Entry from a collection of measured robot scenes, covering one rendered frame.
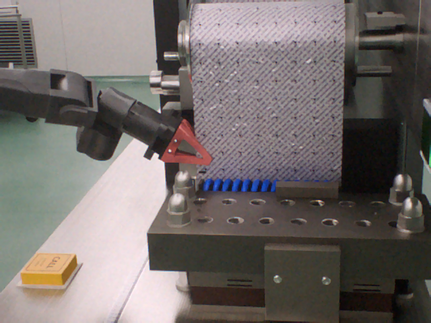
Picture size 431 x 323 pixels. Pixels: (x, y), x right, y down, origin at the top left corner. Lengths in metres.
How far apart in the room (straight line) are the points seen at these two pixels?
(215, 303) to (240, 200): 0.16
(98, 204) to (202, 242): 0.50
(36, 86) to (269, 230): 0.41
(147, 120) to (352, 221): 0.36
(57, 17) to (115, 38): 0.64
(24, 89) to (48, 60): 6.19
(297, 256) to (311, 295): 0.06
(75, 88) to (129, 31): 5.84
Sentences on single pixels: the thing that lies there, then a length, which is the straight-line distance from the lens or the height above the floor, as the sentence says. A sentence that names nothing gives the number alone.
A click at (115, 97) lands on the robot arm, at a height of 1.18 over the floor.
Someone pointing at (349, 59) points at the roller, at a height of 1.23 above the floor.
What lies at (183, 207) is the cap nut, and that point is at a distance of 0.91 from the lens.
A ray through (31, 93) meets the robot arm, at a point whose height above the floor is 1.20.
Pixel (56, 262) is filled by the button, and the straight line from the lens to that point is 1.10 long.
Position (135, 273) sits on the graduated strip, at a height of 0.90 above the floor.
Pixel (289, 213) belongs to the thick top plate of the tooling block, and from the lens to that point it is 0.95.
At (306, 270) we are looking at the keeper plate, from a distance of 0.89.
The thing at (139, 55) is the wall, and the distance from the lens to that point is 6.88.
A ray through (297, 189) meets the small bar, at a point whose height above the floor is 1.04.
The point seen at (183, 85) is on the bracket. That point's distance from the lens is 1.11.
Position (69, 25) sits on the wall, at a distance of 7.06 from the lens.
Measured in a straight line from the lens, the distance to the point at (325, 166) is 1.06.
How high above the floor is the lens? 1.42
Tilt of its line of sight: 19 degrees down
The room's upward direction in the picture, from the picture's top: 2 degrees counter-clockwise
